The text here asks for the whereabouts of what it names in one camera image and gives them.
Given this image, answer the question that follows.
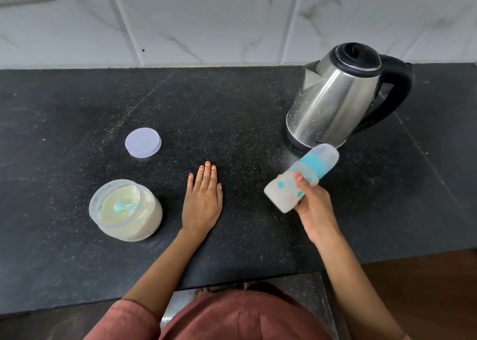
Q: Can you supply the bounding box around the clear milk powder jar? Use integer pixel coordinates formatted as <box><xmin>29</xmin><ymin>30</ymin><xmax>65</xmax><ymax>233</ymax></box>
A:
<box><xmin>88</xmin><ymin>179</ymin><xmax>163</xmax><ymax>243</ymax></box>

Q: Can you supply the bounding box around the reddish pink garment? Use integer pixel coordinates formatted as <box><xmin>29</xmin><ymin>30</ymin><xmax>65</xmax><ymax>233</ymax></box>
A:
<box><xmin>83</xmin><ymin>282</ymin><xmax>412</xmax><ymax>340</ymax></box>

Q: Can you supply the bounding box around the person's right hand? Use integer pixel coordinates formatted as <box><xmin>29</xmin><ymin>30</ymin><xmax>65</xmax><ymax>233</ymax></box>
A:
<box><xmin>293</xmin><ymin>172</ymin><xmax>342</xmax><ymax>246</ymax></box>

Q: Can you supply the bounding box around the blue bottle teat cap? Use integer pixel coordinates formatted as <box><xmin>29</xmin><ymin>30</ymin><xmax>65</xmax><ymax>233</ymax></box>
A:
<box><xmin>300</xmin><ymin>143</ymin><xmax>340</xmax><ymax>180</ymax></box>

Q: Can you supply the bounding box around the light blue measuring scoop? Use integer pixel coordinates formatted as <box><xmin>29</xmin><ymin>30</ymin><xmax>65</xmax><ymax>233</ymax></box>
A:
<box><xmin>112</xmin><ymin>198</ymin><xmax>139</xmax><ymax>214</ymax></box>

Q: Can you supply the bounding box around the steel electric kettle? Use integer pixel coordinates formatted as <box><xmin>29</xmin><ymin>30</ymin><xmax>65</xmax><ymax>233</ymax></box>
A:
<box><xmin>286</xmin><ymin>42</ymin><xmax>415</xmax><ymax>151</ymax></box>

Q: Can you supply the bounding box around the lilac round jar lid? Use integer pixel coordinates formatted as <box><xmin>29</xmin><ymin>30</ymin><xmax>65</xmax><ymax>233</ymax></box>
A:
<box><xmin>124</xmin><ymin>127</ymin><xmax>162</xmax><ymax>159</ymax></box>

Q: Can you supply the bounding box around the person's left forearm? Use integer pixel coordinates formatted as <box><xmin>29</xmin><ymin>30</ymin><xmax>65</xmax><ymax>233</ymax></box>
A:
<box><xmin>122</xmin><ymin>227</ymin><xmax>208</xmax><ymax>320</ymax></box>

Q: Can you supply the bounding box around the dark wooden cabinet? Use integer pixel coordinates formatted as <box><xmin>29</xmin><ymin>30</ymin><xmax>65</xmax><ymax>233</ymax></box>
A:
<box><xmin>0</xmin><ymin>248</ymin><xmax>477</xmax><ymax>340</ymax></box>

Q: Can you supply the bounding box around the person's left hand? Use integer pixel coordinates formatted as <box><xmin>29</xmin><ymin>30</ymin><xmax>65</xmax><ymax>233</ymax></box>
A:
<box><xmin>181</xmin><ymin>160</ymin><xmax>224</xmax><ymax>238</ymax></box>

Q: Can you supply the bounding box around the clear plastic baby bottle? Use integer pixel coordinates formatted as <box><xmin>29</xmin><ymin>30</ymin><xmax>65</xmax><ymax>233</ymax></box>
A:
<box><xmin>263</xmin><ymin>161</ymin><xmax>319</xmax><ymax>214</ymax></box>

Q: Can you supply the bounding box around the person's right forearm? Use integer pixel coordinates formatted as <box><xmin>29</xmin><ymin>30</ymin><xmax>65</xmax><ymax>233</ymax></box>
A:
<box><xmin>315</xmin><ymin>230</ymin><xmax>407</xmax><ymax>340</ymax></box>

